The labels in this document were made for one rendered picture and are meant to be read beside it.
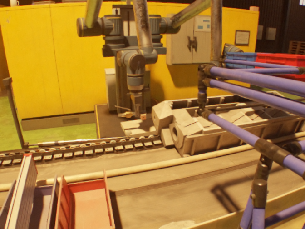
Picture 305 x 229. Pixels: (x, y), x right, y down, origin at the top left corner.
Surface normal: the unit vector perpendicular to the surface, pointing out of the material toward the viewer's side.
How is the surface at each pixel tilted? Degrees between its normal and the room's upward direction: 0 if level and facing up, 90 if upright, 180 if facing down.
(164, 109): 30
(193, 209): 0
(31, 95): 90
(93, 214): 0
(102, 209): 0
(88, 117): 90
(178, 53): 90
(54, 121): 90
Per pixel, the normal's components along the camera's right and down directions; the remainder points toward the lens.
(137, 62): 0.45, 0.35
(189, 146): 0.28, 0.52
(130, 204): 0.00, -0.92
